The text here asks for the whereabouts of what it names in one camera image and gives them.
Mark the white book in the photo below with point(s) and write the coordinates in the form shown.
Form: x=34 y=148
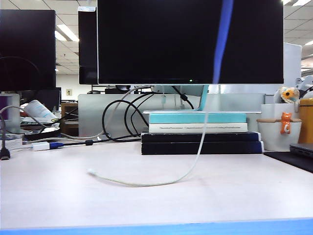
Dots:
x=154 y=128

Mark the teal book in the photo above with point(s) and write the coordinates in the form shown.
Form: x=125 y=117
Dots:
x=176 y=118

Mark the black hardcover book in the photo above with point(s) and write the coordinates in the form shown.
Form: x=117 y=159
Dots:
x=171 y=148
x=171 y=137

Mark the pale blue monitor stand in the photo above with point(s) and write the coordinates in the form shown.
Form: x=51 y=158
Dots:
x=202 y=104

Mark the large black monitor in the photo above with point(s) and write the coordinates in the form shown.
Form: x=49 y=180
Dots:
x=159 y=41

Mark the brown wooden cabinet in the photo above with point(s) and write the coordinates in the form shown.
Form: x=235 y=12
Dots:
x=70 y=127

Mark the black monitor with sticker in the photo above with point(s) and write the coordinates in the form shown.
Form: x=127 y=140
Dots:
x=87 y=49

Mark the small background monitor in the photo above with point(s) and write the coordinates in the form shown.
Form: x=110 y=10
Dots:
x=49 y=98

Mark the white square cup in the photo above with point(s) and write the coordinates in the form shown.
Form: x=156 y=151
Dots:
x=270 y=111

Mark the white mug with orange cat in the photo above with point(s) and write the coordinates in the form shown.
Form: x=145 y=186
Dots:
x=270 y=137

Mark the black shallow dish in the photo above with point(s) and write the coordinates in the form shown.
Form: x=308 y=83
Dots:
x=42 y=134

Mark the white adapter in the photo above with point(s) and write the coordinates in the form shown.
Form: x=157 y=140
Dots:
x=40 y=147

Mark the white rolled booklet teal print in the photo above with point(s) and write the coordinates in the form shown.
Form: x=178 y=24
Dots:
x=37 y=107

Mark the ceiling light panel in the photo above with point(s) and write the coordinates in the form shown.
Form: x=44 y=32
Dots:
x=65 y=33

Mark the stacked magazines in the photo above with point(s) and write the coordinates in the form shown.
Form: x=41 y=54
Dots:
x=32 y=123

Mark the orange cat figurine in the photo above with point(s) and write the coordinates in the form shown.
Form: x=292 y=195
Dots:
x=285 y=122

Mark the white framed purple display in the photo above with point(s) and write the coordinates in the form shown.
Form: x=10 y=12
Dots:
x=14 y=115

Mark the black desk mat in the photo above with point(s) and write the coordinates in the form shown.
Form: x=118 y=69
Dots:
x=294 y=160

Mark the small white card box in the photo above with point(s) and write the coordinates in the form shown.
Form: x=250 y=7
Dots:
x=12 y=144

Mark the black matte monitor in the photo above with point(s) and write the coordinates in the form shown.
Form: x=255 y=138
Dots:
x=24 y=49

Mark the grey laptop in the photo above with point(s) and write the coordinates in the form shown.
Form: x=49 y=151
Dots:
x=303 y=149

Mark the yellow canister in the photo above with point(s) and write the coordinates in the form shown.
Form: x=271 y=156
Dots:
x=306 y=122

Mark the white plush figure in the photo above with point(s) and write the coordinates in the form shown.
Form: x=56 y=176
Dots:
x=305 y=83

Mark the beige wall plate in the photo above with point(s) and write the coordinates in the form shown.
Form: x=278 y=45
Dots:
x=69 y=92

